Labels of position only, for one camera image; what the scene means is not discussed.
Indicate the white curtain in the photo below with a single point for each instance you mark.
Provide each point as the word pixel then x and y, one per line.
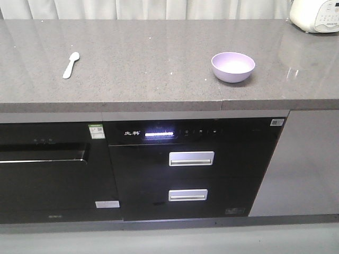
pixel 144 10

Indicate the black built-in dishwasher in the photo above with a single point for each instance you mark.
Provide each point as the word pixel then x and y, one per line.
pixel 56 172

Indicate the lower silver drawer handle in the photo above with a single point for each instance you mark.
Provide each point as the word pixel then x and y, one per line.
pixel 187 195

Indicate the white rice cooker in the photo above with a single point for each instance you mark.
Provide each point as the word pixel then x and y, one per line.
pixel 315 16

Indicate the silver drawer handle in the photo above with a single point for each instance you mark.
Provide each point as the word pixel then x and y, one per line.
pixel 187 195
pixel 191 158

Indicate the black disinfection cabinet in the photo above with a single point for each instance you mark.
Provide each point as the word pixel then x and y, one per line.
pixel 139 152

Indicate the purple plastic bowl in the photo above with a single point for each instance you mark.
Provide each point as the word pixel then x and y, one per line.
pixel 232 67

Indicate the grey cabinet door right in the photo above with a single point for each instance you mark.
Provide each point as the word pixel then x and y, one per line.
pixel 302 177

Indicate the mint green plastic spoon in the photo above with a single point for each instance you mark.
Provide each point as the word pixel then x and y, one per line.
pixel 72 59

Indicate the upper silver drawer handle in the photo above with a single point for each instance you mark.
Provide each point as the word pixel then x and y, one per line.
pixel 191 158

